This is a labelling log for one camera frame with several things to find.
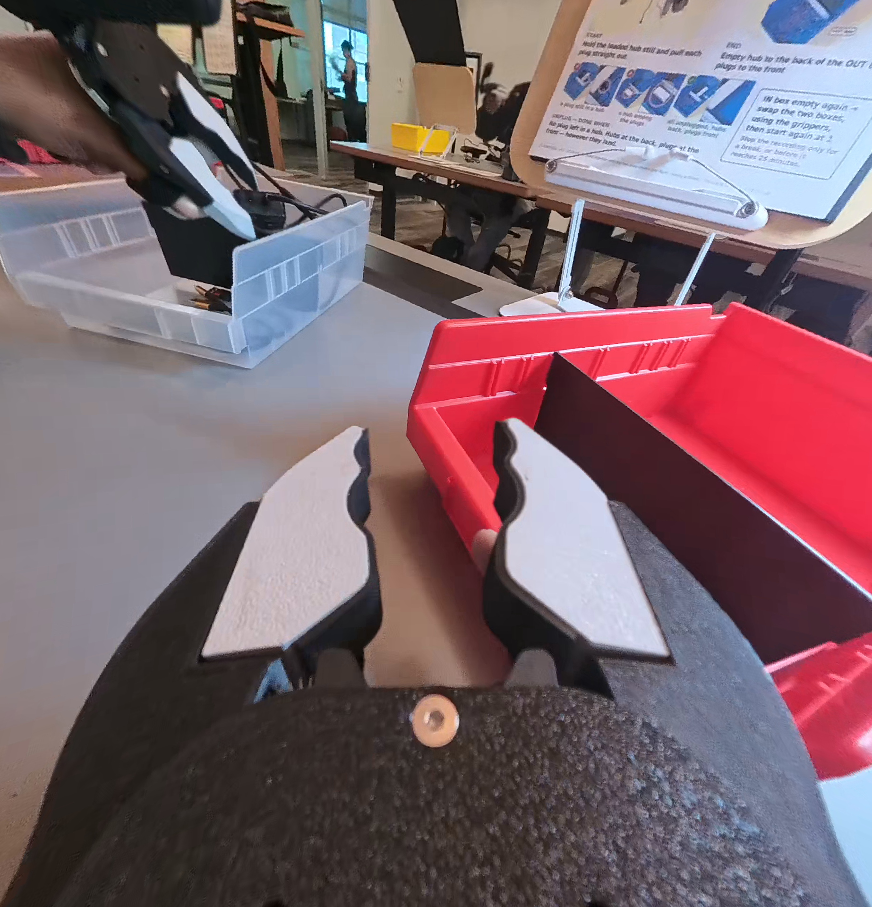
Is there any red plastic bin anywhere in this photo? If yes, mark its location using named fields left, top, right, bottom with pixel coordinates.
left=406, top=303, right=872, bottom=780

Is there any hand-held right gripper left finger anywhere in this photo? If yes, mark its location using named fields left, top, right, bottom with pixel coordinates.
left=199, top=425, right=383, bottom=687

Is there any background wooden table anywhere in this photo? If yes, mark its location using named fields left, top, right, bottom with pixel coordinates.
left=330, top=139, right=550, bottom=242
left=535, top=190, right=872, bottom=313

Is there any black bin divider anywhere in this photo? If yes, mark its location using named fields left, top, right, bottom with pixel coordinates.
left=534, top=353, right=872, bottom=663
left=144, top=202, right=256, bottom=290

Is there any printed instruction sheet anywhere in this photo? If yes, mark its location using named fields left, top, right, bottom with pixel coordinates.
left=528, top=0, right=872, bottom=222

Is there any black USB hub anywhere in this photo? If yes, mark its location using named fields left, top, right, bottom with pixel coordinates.
left=234, top=188, right=290, bottom=238

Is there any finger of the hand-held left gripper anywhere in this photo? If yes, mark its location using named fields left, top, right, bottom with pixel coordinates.
left=167, top=71, right=260, bottom=242
left=119, top=115, right=215, bottom=221

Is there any tan document board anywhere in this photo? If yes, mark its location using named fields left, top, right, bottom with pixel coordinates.
left=412, top=62, right=477, bottom=136
left=510, top=0, right=872, bottom=249

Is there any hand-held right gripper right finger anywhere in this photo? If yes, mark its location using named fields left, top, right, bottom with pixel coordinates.
left=482, top=417, right=671, bottom=700

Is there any yellow plastic bin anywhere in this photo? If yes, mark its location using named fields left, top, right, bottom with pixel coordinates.
left=391, top=122, right=451, bottom=153

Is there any thin black cable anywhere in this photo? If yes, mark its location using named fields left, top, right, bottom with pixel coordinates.
left=266, top=191, right=350, bottom=222

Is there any black standing desk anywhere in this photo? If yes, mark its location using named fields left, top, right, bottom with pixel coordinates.
left=234, top=0, right=306, bottom=171

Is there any clear plastic bin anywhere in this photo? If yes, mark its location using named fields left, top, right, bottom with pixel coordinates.
left=0, top=173, right=375, bottom=369

